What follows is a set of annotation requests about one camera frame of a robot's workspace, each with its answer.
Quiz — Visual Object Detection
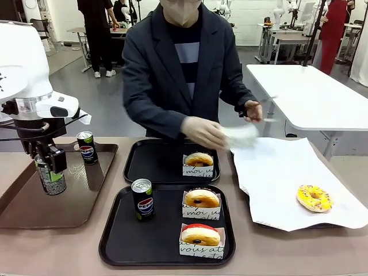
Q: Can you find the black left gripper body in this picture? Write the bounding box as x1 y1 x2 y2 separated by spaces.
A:
14 116 67 155

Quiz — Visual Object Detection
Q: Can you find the black Pepsi can green top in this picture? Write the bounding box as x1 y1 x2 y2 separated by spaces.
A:
34 154 67 196
131 178 155 222
76 131 99 166

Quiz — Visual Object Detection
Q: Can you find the glazed donut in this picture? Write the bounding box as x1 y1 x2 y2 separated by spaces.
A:
182 189 221 221

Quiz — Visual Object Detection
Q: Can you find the pink frosted donut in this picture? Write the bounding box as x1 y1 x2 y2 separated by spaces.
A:
180 223 221 247

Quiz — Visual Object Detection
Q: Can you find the red-topped donut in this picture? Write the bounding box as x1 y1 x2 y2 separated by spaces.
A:
179 223 226 259

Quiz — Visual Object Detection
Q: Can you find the person's left forearm dark sleeve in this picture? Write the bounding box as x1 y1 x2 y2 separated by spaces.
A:
220 86 254 112

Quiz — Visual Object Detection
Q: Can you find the person's right forearm dark sleeve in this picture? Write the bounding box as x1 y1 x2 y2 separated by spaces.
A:
123 94 190 139

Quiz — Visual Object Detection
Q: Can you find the person's white gloved right hand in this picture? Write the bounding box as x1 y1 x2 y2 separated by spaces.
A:
181 116 231 151

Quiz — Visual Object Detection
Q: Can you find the person's bare left hand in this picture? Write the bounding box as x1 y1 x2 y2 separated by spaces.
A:
243 99 264 124

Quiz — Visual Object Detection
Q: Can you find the brown plastic tray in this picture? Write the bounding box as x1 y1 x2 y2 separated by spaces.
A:
0 142 119 230

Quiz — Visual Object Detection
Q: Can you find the black plastic serving tray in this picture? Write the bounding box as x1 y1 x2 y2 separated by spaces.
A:
98 183 236 267
122 139 221 185

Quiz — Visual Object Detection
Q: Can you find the bystander in black clothes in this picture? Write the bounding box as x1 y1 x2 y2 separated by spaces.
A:
76 0 120 79

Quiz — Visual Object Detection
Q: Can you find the person in dark blazer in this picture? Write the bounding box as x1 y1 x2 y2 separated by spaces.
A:
121 0 258 141

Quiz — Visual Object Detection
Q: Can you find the white paper sheet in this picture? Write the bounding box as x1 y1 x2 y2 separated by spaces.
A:
229 136 368 232

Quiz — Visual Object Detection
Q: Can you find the white background work table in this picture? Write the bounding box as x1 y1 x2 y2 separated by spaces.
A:
257 22 323 64

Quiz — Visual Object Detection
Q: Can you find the white folding table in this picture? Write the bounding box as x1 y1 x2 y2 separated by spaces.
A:
246 63 368 162

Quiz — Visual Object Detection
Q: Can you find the yellow frosted sprinkle donut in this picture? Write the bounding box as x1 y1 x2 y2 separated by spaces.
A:
296 184 334 213

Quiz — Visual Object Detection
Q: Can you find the black tripod pole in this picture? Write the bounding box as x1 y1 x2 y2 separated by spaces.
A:
303 0 328 67

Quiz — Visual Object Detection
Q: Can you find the bystander in red apron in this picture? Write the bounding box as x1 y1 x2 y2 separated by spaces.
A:
312 0 356 76

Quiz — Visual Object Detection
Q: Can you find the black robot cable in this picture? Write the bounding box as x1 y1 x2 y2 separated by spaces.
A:
0 114 89 142

